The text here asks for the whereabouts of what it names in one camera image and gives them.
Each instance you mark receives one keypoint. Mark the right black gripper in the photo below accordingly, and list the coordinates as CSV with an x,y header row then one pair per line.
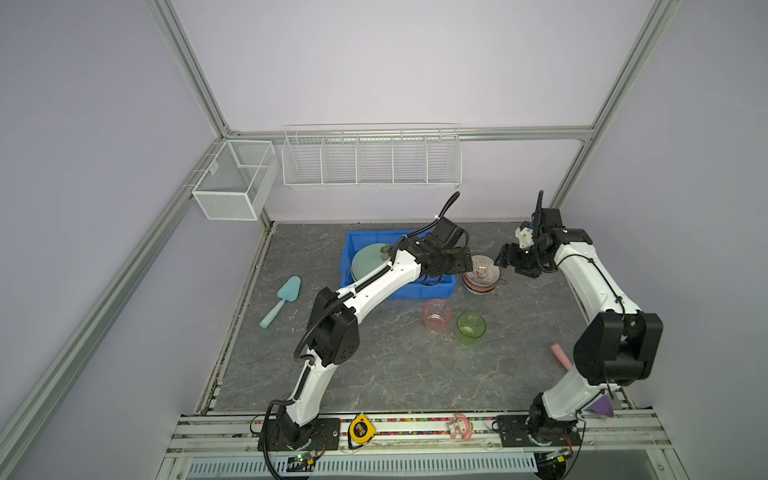
x,y
508,256

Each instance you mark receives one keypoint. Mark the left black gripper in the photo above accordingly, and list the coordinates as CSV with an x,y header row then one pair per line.
x,y
464,262

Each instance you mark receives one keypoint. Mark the pink patterned bowl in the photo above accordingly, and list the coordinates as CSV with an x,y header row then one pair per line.
x,y
484,274

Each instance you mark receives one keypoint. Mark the light green flower plate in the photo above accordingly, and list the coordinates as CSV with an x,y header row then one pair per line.
x,y
369,258

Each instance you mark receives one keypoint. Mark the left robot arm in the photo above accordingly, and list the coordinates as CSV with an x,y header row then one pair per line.
x,y
332,335

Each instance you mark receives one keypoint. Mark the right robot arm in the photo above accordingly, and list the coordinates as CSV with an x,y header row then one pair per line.
x,y
621,340

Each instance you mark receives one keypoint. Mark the blue plastic bin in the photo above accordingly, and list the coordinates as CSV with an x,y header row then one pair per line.
x,y
358,240

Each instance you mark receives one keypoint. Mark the stacked patterned bowls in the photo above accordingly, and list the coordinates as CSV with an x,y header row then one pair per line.
x,y
475,289

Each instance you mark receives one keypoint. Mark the pink transparent cup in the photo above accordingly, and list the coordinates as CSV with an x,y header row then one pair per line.
x,y
437,315

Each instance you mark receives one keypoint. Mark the green transparent cup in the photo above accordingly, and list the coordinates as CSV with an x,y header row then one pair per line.
x,y
470,328

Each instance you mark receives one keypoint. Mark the teal spatula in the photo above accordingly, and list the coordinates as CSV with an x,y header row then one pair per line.
x,y
288,293

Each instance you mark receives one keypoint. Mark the pink toy figure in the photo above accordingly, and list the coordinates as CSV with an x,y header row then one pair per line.
x,y
460,428

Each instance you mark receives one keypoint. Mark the purple pink spatula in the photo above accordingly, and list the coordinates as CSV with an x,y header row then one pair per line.
x,y
603,405

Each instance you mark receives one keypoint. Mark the yellow tape measure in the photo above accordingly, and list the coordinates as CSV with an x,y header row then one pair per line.
x,y
360,432

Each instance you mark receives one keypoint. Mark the white mesh box basket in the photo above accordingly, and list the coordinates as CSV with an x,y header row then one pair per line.
x,y
237,181

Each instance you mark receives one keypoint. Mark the white vent grille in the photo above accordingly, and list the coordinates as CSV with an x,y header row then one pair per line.
x,y
336,467

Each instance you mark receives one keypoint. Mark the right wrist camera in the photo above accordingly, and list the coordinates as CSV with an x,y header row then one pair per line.
x,y
525,237

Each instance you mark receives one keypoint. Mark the white wire shelf basket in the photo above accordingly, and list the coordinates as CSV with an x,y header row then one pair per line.
x,y
369,155

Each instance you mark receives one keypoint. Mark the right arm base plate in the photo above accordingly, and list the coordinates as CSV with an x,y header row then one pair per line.
x,y
518,430

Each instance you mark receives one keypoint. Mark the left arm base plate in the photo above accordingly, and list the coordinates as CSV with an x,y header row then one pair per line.
x,y
315,433

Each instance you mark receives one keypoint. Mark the aluminium front rail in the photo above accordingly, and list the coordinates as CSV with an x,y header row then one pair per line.
x,y
231,435

